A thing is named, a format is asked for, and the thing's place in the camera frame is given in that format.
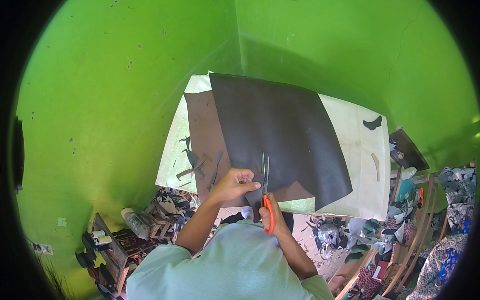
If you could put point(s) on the black leather sheet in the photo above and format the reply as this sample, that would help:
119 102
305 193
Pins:
277 131

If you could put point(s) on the brown leather sheet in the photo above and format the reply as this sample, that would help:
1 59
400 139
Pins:
204 131

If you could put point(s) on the black curved leather piece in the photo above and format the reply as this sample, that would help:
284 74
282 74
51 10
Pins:
372 123

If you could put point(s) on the heap of patterned fabrics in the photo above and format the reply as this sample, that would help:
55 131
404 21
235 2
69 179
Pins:
448 232

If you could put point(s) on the person's left hand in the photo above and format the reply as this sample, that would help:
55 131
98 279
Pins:
230 185

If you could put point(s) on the dark wall fixture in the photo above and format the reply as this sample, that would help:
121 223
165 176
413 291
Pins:
18 153

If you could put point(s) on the dark wooden shelf rack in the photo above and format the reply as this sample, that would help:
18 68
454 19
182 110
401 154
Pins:
112 255

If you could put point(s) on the white thread spool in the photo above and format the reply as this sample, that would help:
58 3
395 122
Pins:
98 234
104 240

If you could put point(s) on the clear plastic bottle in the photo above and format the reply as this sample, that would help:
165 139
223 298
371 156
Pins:
135 224

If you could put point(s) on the small dark wooden table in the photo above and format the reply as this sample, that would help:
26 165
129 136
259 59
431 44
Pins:
410 150

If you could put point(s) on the person's body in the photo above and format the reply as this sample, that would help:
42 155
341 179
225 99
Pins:
232 266

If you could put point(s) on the tan leather strip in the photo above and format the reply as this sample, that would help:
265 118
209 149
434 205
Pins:
376 167

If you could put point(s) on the person's right hand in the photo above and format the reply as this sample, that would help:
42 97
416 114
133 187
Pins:
276 217

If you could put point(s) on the wooden stool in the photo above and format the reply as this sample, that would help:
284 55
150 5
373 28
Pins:
160 221

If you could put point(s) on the white wall socket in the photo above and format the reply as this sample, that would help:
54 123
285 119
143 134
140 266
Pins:
42 248

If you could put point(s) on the scattered dark leather offcuts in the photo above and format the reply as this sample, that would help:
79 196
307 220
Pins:
192 156

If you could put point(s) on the cream table cover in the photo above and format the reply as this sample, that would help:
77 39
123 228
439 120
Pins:
356 172

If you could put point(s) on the heap of floor scraps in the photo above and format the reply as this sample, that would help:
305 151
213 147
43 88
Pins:
333 236

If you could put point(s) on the wooden chair frame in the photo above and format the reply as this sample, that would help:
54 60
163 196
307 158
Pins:
410 245

